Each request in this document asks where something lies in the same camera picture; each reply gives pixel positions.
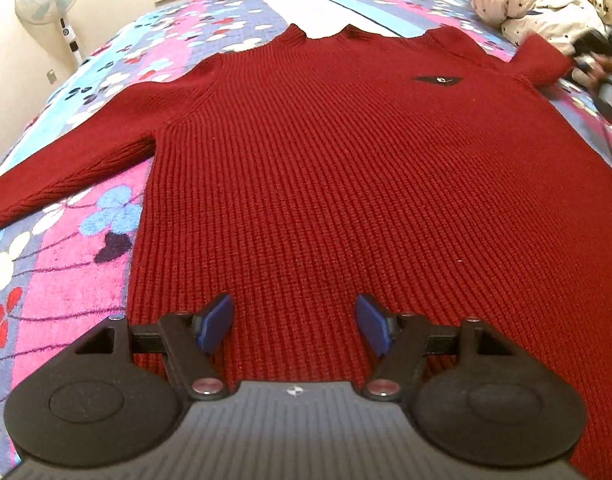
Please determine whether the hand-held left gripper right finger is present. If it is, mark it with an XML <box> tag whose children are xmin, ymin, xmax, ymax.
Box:
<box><xmin>355</xmin><ymin>294</ymin><xmax>516</xmax><ymax>402</ymax></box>

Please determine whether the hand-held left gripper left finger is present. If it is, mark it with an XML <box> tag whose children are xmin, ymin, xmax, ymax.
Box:
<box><xmin>73</xmin><ymin>294</ymin><xmax>235</xmax><ymax>402</ymax></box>

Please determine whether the red knitted sweater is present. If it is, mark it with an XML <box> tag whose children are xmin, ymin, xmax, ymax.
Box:
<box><xmin>0</xmin><ymin>23</ymin><xmax>612</xmax><ymax>480</ymax></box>

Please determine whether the star print quilt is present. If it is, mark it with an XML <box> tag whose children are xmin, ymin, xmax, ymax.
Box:
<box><xmin>470</xmin><ymin>0</ymin><xmax>612</xmax><ymax>56</ymax></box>

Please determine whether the floral striped blanket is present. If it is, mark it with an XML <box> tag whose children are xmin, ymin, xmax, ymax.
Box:
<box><xmin>0</xmin><ymin>0</ymin><xmax>612</xmax><ymax>480</ymax></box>

